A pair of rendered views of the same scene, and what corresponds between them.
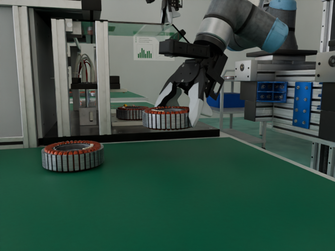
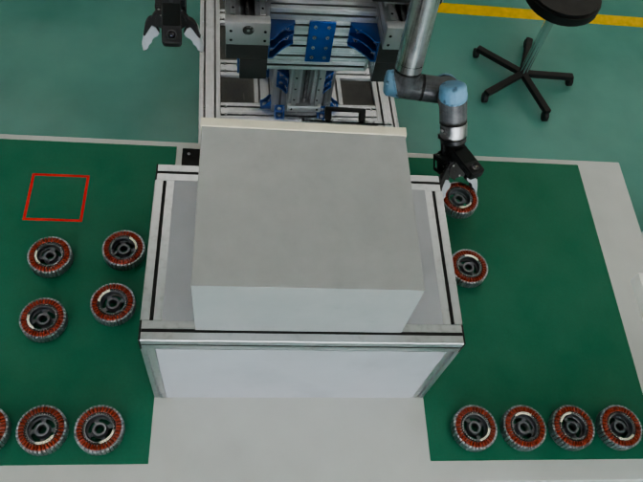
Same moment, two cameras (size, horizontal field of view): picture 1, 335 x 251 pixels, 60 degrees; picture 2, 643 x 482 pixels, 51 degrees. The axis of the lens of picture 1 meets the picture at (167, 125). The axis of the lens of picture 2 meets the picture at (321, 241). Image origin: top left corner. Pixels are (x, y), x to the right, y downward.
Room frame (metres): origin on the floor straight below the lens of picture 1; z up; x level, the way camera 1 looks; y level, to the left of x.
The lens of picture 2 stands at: (0.94, 1.22, 2.42)
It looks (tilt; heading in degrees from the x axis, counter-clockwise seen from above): 59 degrees down; 271
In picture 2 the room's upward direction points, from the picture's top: 13 degrees clockwise
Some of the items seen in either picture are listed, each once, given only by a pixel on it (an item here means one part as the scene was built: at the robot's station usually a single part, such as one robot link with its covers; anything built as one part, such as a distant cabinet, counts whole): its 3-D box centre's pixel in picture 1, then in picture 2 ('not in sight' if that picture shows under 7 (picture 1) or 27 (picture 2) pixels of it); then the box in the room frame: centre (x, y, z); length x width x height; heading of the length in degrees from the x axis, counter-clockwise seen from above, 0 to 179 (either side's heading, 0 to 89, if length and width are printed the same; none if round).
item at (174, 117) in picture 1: (169, 117); (458, 200); (0.60, 0.00, 0.83); 0.11 x 0.11 x 0.04
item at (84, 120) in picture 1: (87, 115); not in sight; (0.92, 0.25, 0.80); 0.07 x 0.05 x 0.06; 14
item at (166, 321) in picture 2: (29, 22); (302, 254); (0.99, 0.45, 1.09); 0.68 x 0.44 x 0.05; 14
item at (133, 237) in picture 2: not in sight; (123, 250); (1.47, 0.39, 0.77); 0.11 x 0.11 x 0.04
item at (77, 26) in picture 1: (73, 28); not in sight; (0.82, 0.26, 1.05); 0.06 x 0.04 x 0.04; 14
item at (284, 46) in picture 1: (280, 40); not in sight; (1.39, -0.52, 1.09); 0.15 x 0.15 x 0.10
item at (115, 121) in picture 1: (133, 120); not in sight; (0.95, 0.11, 0.78); 0.15 x 0.15 x 0.01; 14
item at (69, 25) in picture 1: (75, 40); not in sight; (1.03, 0.31, 1.04); 0.62 x 0.02 x 0.03; 14
